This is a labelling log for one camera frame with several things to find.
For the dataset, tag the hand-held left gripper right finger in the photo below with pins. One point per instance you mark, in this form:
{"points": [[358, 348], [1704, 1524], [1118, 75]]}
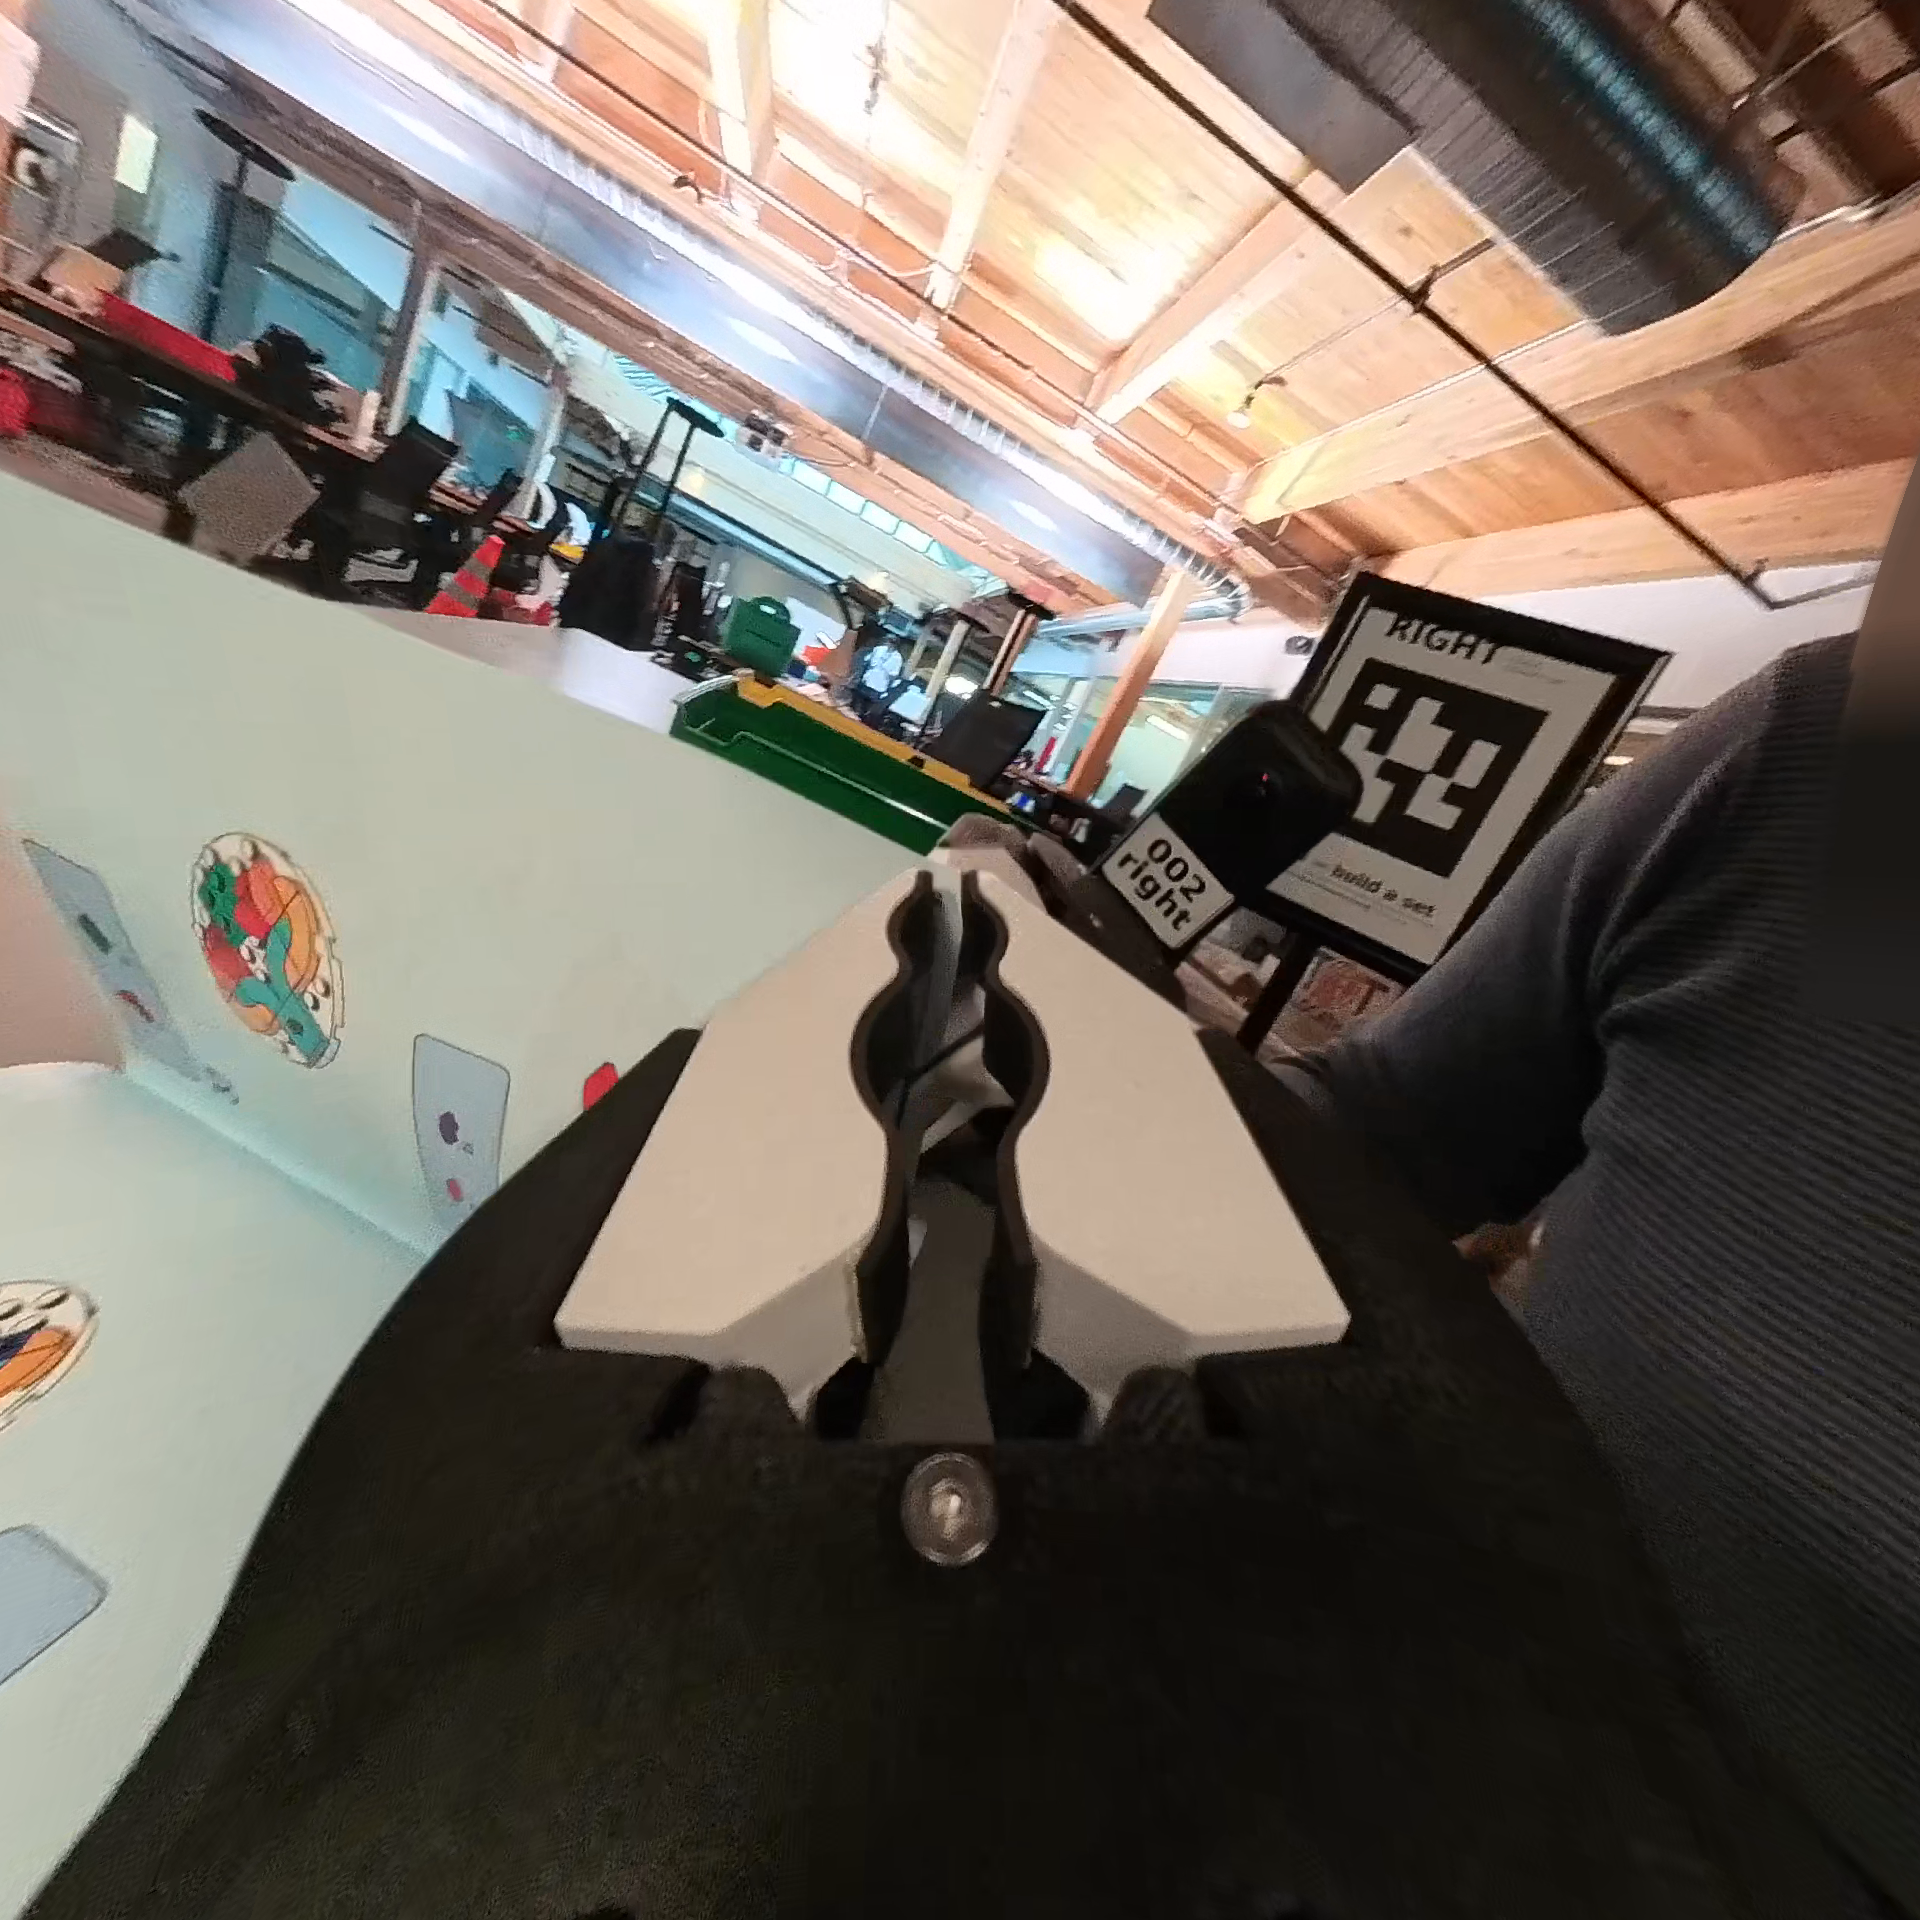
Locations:
{"points": [[1187, 1200]]}

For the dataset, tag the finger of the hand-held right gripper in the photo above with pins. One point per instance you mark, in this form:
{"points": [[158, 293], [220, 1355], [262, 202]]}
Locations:
{"points": [[985, 847]]}

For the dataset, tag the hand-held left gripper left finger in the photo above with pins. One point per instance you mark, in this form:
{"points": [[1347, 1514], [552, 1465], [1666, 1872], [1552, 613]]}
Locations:
{"points": [[719, 1186]]}

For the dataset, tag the lego instruction booklet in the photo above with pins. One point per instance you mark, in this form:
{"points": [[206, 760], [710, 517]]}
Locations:
{"points": [[451, 841]]}

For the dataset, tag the green plastic bin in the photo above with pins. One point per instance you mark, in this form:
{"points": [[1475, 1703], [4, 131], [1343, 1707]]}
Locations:
{"points": [[843, 774]]}

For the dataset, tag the printed tag card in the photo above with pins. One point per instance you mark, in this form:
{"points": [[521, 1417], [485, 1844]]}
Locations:
{"points": [[1477, 750]]}

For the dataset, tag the orange traffic cone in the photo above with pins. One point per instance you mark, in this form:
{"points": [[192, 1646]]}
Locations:
{"points": [[470, 585]]}

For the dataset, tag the black office chair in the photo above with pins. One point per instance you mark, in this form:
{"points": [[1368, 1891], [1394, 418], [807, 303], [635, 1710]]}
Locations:
{"points": [[393, 502]]}

